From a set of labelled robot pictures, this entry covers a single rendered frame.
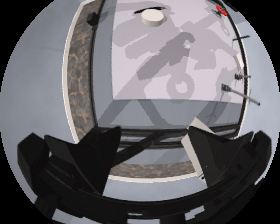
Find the grey post with crossbar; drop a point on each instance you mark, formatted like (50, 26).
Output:
(224, 87)

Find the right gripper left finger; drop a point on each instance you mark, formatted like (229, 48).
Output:
(92, 158)

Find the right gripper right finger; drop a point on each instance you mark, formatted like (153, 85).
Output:
(215, 153)

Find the beige cylinder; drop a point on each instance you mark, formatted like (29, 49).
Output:
(152, 17)

